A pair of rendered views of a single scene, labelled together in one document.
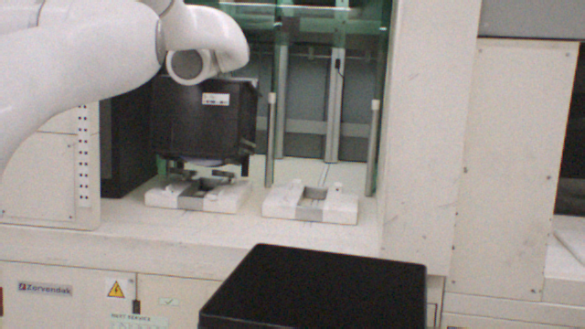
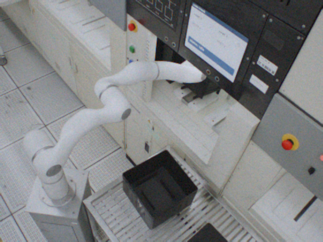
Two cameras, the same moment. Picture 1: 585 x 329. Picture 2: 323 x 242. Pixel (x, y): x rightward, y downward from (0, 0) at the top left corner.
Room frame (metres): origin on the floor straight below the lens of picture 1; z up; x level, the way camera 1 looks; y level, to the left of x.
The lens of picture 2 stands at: (0.19, -0.46, 2.30)
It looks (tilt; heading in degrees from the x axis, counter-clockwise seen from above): 51 degrees down; 37
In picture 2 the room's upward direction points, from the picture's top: 8 degrees clockwise
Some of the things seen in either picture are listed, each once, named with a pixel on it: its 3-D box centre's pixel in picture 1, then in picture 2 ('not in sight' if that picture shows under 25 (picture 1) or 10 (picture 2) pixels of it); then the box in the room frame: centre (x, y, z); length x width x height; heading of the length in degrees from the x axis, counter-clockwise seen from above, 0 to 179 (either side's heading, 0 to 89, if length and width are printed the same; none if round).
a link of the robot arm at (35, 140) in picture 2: not in sight; (42, 155); (0.44, 0.36, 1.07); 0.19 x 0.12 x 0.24; 81
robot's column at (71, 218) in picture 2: not in sight; (68, 216); (0.44, 0.33, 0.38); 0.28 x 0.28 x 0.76; 38
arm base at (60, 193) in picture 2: not in sight; (54, 182); (0.44, 0.33, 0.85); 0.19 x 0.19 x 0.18
